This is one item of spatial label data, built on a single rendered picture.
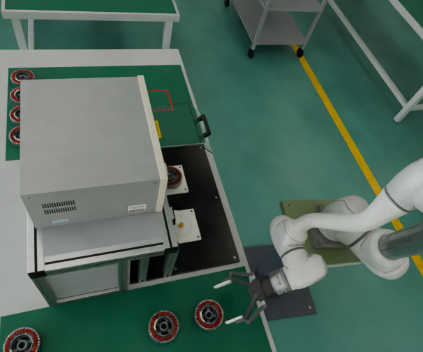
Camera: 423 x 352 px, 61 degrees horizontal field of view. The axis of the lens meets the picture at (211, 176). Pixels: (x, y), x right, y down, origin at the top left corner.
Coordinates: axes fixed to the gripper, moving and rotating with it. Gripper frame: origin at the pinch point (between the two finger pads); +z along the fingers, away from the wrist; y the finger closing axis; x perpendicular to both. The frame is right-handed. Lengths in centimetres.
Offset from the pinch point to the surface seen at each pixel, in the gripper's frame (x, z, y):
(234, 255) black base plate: 11.0, -9.4, -18.7
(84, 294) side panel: -18, 45, -18
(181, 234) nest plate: 0.9, 8.0, -33.0
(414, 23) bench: 122, -216, -179
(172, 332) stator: -6.0, 20.2, 3.9
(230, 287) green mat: 10.1, -3.5, -6.6
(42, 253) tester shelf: -51, 37, -24
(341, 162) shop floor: 149, -109, -95
